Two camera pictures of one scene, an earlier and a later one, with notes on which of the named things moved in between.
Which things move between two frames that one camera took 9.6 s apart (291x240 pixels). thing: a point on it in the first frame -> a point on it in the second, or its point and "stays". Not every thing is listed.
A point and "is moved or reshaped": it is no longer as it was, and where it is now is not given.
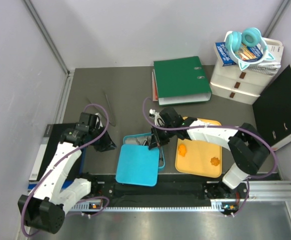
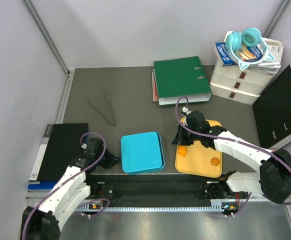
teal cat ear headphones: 250,37 stays
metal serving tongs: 114,124 stays
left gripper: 107,144 -> 111,160
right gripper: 156,139 -> 180,136
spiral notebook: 269,68 stays
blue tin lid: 138,165 is moved or reshaped
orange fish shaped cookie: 182,150 stays
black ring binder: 281,109 stays
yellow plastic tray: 200,158 stays
